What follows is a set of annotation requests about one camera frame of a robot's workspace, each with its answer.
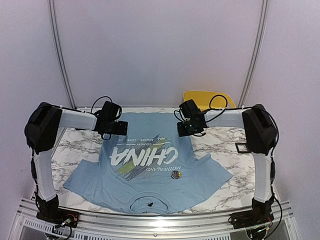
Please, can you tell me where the round blue gold brooch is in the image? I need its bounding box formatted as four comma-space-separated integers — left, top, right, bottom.
171, 170, 182, 180

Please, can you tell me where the light blue printed t-shirt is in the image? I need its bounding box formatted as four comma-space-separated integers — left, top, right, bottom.
63, 112, 232, 215

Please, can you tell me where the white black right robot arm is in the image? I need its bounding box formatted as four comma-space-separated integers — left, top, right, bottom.
177, 99, 279, 228

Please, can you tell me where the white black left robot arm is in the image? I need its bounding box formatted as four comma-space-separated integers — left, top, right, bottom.
24, 101, 128, 226

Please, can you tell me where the yellow plastic basket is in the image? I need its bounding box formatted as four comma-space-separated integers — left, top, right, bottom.
183, 90, 236, 111

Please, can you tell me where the black display case right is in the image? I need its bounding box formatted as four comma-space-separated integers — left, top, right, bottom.
235, 142, 251, 154

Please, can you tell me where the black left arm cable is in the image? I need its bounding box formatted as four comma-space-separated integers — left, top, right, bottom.
89, 96, 121, 141

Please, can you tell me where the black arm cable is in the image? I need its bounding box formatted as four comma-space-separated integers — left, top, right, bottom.
173, 93, 283, 226
89, 96, 121, 141

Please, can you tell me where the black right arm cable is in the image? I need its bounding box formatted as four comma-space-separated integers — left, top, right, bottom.
173, 93, 283, 226

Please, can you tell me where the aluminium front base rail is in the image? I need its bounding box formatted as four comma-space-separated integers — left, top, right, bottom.
14, 202, 294, 240

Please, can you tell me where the aluminium frame post left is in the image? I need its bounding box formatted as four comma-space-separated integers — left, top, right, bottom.
47, 0, 77, 110

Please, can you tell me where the aluminium frame post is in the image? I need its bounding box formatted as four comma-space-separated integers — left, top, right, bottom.
237, 0, 270, 107
47, 0, 77, 110

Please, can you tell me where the aluminium frame post right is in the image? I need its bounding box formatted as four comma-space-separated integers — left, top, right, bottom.
237, 0, 270, 107

